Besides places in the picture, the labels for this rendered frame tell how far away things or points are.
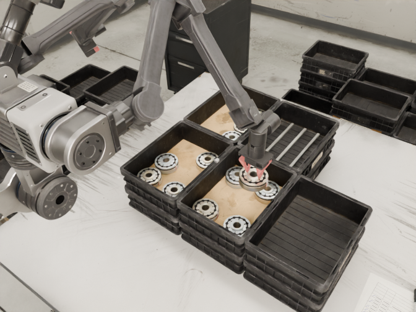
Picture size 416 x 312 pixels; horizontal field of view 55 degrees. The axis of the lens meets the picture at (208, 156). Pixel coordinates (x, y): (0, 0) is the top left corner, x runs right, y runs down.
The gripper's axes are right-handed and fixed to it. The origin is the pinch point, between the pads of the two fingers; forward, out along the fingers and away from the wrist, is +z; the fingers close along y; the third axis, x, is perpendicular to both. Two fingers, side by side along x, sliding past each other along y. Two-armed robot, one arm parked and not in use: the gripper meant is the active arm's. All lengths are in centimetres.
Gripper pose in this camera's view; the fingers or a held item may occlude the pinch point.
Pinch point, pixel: (254, 173)
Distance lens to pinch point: 141.7
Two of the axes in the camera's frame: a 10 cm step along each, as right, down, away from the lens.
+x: -6.2, 5.3, -5.8
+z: 0.0, 7.4, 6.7
